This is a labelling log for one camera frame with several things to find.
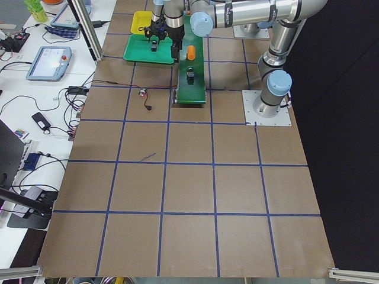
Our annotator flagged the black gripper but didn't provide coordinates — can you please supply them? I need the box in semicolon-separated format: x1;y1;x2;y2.
170;26;185;58
144;19;168;43

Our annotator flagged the green push button switch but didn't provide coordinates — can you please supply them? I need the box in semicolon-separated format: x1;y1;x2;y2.
150;41;158;52

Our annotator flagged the plain orange cylinder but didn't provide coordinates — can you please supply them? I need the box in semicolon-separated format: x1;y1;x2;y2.
187;45;196;61

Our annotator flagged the green button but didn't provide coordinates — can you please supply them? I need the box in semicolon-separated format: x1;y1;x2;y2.
186;67;195;85

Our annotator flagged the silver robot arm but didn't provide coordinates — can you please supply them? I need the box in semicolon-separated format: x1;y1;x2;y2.
151;0;326;118
144;1;167;43

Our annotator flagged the yellow plastic tray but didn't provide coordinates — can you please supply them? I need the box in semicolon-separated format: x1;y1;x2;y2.
130;11;152;35

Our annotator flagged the green plastic tray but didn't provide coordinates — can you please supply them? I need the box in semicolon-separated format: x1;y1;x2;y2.
123;34;174;64

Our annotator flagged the motor speed controller board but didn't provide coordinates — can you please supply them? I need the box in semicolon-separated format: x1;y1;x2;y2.
139;88;147;96

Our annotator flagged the far teach pendant tablet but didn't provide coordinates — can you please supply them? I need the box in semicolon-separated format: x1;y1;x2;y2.
50;4;79;30

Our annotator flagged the teach pendant tablet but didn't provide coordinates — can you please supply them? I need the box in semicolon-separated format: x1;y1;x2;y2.
25;46;72;82
50;4;79;30

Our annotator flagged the black power adapter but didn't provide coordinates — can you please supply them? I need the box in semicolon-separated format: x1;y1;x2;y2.
68;86;89;95

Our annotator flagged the near teach pendant tablet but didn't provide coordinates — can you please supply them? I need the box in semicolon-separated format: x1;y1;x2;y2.
25;46;72;82

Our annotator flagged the loose blue tape strip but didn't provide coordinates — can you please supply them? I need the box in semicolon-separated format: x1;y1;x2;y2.
139;152;156;163

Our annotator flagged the green drink bottle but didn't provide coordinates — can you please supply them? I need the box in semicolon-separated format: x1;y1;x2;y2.
24;0;48;22

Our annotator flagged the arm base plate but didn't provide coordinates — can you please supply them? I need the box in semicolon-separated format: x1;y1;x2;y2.
233;23;270;40
242;90;292;127

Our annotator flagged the red black power cable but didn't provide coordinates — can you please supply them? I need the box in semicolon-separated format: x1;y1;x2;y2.
92;79;174;113

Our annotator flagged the aluminium frame post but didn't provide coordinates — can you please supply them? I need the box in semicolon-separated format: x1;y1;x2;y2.
68;0;104;62

